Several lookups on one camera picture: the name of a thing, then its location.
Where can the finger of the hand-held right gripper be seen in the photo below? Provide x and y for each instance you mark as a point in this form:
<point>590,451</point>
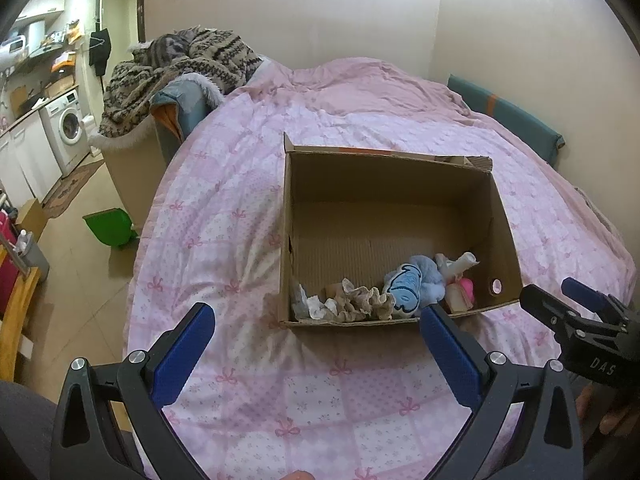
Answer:
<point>545,305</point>
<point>585,292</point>

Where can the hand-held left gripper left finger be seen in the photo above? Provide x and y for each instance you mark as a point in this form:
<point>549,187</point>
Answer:
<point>182,355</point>

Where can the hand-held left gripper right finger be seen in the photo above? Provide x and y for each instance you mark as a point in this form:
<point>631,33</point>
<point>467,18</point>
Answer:
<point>450,355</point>

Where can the beige ruffled knit cloth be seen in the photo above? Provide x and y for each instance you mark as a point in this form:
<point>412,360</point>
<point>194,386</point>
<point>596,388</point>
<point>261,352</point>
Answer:
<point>360,302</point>

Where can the pale peach soft toy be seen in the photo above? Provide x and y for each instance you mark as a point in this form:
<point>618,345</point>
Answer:
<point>456,302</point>

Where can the person's right hand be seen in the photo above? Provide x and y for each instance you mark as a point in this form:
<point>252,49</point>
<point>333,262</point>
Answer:
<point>612,420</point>

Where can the blue plush toy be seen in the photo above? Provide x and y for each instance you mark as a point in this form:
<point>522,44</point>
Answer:
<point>425,272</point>

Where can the green plastic dustpan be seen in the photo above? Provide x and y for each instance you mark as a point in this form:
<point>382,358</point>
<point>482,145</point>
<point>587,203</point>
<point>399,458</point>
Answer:
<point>107,227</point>

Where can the pink patterned bedspread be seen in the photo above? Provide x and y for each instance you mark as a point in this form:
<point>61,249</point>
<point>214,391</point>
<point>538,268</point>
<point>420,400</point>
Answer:
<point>250,210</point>

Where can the wooden chair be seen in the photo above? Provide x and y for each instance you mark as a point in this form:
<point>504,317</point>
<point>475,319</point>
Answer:
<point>22,300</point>

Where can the person's grey trousers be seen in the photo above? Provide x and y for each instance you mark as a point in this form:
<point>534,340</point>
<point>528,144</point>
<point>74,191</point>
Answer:
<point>25,425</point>

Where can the grey bin with bottles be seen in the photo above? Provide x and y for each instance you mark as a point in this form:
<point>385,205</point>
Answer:
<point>35,260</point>

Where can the beige armchair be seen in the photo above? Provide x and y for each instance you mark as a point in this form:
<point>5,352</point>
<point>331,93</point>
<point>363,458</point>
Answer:
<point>135,175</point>

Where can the teal padded headboard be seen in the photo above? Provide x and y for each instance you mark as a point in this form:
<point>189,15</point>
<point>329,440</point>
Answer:
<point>510,115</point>

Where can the brown door mat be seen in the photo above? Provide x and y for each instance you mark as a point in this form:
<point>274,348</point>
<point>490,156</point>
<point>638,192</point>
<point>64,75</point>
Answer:
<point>70,190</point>

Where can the red bag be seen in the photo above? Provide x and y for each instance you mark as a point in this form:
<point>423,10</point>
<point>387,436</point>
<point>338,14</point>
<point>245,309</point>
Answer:
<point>5,260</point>

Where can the small cardboard box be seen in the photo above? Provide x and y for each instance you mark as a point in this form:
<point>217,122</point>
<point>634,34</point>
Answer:
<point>32,215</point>

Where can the white kitchen cabinets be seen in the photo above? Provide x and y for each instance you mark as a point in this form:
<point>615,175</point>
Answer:
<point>25,160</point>

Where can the blue jacket with fur trim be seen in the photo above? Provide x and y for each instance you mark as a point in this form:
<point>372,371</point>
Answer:
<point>185,100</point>

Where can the white washing machine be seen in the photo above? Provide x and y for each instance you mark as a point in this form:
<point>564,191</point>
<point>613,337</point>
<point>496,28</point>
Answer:
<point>67,125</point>

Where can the brown patterned knit blanket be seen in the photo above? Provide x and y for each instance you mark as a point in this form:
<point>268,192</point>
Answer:
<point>225,55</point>

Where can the grey tabby cat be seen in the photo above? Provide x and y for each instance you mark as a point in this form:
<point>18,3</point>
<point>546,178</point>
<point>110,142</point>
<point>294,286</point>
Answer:
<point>167,47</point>

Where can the black hanging clothes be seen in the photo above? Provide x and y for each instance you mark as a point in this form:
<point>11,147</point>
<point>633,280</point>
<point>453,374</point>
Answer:
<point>100,45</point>

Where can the cluttered kitchen shelf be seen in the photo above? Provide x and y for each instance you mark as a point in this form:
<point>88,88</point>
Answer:
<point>40,45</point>

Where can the dark wooden door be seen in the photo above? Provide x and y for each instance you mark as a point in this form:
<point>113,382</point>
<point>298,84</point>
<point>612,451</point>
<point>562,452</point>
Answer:
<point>141,15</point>

